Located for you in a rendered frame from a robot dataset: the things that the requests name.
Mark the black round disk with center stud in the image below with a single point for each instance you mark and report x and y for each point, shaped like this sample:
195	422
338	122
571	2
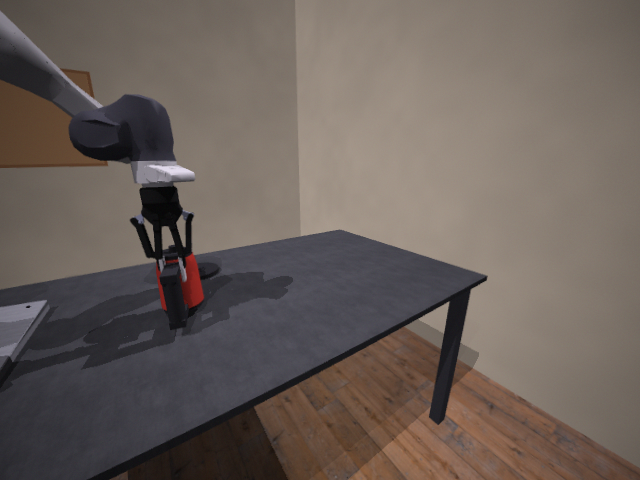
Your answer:
207	269

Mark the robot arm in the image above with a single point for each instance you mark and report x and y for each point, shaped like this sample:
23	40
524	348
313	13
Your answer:
135	126

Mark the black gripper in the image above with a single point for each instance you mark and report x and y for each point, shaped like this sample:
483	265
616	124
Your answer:
158	214

